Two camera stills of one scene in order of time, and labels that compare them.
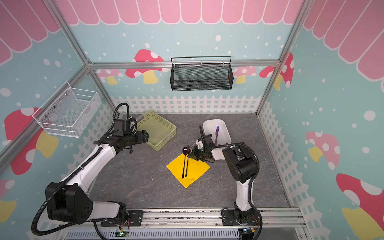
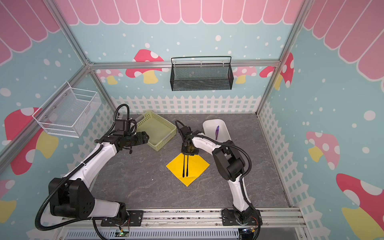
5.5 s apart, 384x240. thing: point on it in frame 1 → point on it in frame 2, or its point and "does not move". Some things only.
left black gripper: [142, 137] does not move
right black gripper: [198, 151] → [188, 151]
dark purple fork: [188, 150] does not move
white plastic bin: [219, 130] does not move
